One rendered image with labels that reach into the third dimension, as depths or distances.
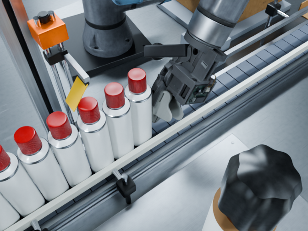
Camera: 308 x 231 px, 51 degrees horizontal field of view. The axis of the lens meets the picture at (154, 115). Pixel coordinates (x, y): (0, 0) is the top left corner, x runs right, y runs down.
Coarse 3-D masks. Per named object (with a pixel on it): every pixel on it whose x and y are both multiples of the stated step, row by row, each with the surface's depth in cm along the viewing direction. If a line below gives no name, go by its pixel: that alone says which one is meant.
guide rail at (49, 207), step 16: (304, 48) 87; (272, 64) 82; (256, 80) 81; (224, 96) 76; (176, 128) 70; (144, 144) 67; (128, 160) 66; (96, 176) 63; (80, 192) 62; (48, 208) 59; (16, 224) 57
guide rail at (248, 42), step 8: (304, 8) 90; (288, 16) 87; (296, 16) 88; (280, 24) 85; (264, 32) 83; (272, 32) 85; (248, 40) 81; (256, 40) 82; (232, 48) 79; (240, 48) 80; (80, 136) 63; (24, 168) 59
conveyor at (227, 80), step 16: (304, 32) 96; (272, 48) 92; (288, 48) 92; (240, 64) 87; (256, 64) 87; (288, 64) 88; (224, 80) 84; (240, 80) 84; (192, 112) 77; (208, 112) 77; (160, 128) 74; (160, 144) 72; (112, 176) 67; (64, 208) 62
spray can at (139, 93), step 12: (132, 72) 57; (144, 72) 57; (132, 84) 56; (144, 84) 57; (132, 96) 58; (144, 96) 59; (132, 108) 60; (144, 108) 60; (132, 120) 63; (144, 120) 63; (144, 132) 67
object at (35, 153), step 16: (32, 128) 49; (32, 144) 49; (48, 144) 52; (32, 160) 50; (48, 160) 53; (32, 176) 55; (48, 176) 55; (64, 176) 62; (48, 192) 59; (64, 192) 62
